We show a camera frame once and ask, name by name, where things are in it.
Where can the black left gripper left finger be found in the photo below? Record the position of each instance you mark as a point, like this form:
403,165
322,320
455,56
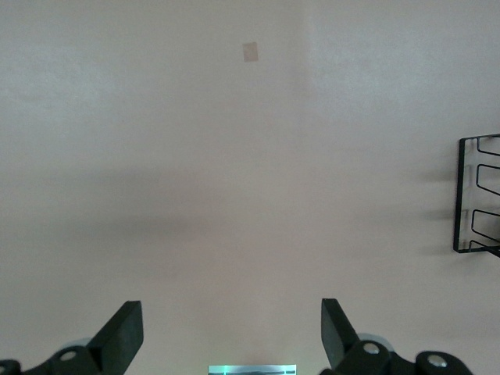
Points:
113,343

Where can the brown table cover sheet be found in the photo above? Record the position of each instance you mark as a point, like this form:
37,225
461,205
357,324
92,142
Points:
195,156

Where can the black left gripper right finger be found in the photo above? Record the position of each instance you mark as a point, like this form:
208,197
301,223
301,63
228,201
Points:
340,343

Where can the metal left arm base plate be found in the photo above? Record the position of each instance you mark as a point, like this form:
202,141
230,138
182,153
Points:
252,370

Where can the small brown tape patch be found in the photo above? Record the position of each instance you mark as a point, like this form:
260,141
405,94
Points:
250,52

